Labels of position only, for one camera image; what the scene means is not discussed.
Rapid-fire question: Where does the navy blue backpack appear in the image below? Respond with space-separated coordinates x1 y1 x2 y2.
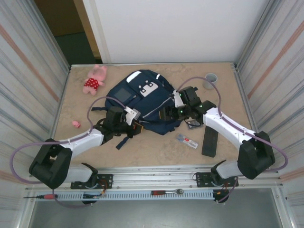
91 69 185 150

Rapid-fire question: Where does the clear plastic pen pack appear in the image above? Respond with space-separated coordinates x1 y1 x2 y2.
176 133 199 150

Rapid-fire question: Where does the long black pencil case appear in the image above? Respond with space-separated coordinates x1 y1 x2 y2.
201 125 219 157

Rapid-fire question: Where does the grey plastic cup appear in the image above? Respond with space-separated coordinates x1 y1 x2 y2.
204 73 219 90

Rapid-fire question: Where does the pink plush toy red dress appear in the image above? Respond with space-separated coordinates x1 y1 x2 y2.
82 64 107 95

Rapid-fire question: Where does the brown wooden door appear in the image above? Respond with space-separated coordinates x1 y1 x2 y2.
34 0 102 59

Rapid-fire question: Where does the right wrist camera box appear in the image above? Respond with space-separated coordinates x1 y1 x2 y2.
172 90 183 107

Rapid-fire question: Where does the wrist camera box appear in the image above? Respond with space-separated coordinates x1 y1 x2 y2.
172 90 183 107
124 106 141 125

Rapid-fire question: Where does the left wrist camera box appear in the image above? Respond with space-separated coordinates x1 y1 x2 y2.
124 106 141 125

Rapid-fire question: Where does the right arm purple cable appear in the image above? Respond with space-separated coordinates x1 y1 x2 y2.
174 76 289 204

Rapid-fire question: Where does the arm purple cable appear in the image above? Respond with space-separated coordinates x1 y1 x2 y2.
11 96 126 209
174 76 289 204

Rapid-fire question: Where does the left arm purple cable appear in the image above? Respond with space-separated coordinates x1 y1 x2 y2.
11 96 126 209

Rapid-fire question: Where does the aluminium mounting rail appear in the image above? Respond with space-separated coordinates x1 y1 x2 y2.
25 165 285 192

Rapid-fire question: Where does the aluminium table edge rail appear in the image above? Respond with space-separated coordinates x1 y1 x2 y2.
70 62 237 69

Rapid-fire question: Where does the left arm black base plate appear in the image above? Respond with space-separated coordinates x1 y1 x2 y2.
70 173 114 190

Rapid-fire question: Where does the grey slotted cable duct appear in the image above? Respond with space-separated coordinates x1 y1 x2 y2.
56 191 214 200

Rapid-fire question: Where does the red handled ratchet wrench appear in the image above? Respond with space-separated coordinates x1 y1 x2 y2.
151 189 185 196

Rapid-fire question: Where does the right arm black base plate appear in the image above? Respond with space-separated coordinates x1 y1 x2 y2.
196 172 239 188

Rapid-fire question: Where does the red handled screwdriver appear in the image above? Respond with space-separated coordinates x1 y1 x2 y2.
23 194 58 200

